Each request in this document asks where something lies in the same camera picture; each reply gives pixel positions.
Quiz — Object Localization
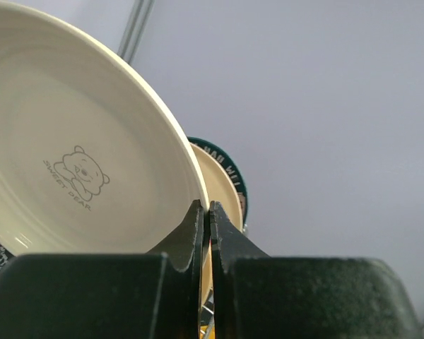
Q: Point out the grey green-rimmed plate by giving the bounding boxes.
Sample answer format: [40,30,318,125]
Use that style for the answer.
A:
[188,136,248,232]

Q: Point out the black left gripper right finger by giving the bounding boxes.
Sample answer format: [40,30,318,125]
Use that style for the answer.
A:
[209,202,423,338]

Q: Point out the aluminium frame rail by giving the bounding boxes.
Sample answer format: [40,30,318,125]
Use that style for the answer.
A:
[117,0,155,64]

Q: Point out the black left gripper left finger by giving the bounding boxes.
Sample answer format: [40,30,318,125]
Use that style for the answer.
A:
[0,201,204,338]

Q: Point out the stainless steel dish rack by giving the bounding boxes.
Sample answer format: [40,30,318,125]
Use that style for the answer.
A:
[199,251,242,338]

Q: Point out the cream plate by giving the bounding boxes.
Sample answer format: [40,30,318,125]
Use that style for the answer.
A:
[0,1,209,256]
[189,143,243,319]

